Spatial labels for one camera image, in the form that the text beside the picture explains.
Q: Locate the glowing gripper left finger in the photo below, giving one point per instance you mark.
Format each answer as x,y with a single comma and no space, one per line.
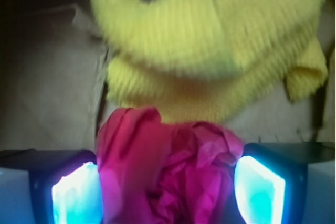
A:
50,186

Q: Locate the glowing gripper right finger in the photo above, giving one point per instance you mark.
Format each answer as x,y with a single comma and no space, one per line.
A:
286,183

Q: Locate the red paper ball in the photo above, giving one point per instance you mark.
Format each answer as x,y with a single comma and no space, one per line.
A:
152,172

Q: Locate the brown paper bag tray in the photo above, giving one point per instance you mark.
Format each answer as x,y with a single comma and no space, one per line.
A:
53,94

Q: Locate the yellow knitted cloth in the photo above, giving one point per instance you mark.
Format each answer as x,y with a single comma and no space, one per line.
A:
206,60

